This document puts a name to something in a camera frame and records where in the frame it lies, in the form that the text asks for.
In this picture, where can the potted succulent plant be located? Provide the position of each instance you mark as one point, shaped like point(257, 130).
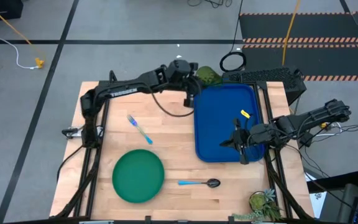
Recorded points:
point(257, 201)

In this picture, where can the black mat with hazard stripes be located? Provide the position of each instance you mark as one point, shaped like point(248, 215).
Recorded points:
point(322, 28)

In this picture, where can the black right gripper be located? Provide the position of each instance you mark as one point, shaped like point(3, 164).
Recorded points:
point(244, 137)

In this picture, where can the yellow tag on gripper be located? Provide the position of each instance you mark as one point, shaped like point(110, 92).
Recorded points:
point(245, 114)

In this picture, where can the green ribbed cup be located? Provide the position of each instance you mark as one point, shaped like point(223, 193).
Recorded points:
point(209, 76)

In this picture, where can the yellow plug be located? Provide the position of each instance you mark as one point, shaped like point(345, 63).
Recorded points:
point(324, 125)

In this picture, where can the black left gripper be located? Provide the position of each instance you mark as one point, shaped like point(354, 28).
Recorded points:
point(191, 85)

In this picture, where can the blue plastic tray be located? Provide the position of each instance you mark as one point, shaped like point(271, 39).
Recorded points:
point(216, 124)

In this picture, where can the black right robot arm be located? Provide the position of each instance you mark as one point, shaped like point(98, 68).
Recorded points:
point(294, 121)

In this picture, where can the green round plate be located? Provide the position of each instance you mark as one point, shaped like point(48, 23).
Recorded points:
point(138, 176)

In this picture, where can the black metal table frame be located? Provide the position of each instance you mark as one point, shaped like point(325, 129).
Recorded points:
point(104, 84)

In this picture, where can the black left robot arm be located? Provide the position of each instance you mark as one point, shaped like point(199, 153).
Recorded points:
point(120, 90)

